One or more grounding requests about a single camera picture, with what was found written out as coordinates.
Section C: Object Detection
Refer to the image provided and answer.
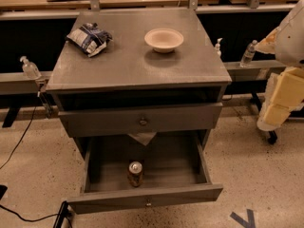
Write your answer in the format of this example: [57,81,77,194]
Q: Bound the orange soda can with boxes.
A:
[128,161,143,187]

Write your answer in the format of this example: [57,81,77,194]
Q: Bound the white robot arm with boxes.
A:
[256,0,304,131]

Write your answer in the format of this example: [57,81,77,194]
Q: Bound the grey wooden drawer cabinet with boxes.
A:
[46,7,233,163]

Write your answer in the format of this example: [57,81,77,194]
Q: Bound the grey top drawer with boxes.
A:
[59,103,222,138]

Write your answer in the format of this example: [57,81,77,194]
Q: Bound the grey open middle drawer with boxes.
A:
[68,131,222,214]

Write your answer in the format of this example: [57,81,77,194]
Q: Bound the white paper sheet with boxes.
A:
[129,132,156,146]

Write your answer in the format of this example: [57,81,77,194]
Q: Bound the white paper bowl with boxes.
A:
[144,28,183,53]

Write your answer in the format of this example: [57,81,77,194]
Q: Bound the small white pump bottle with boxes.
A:
[215,38,222,57]

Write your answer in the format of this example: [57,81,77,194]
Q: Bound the blue white chip bag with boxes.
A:
[66,23,112,57]

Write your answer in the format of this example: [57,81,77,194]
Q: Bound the clear plastic water bottle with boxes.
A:
[240,40,257,67]

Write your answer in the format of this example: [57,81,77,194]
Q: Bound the black table leg stand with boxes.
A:
[250,91,277,144]

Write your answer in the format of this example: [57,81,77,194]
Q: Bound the clear sanitizer pump bottle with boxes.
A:
[20,56,41,80]

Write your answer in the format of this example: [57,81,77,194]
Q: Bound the black base bracket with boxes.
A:
[53,200,73,228]

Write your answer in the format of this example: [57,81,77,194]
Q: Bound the black floor cable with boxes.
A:
[0,103,69,223]

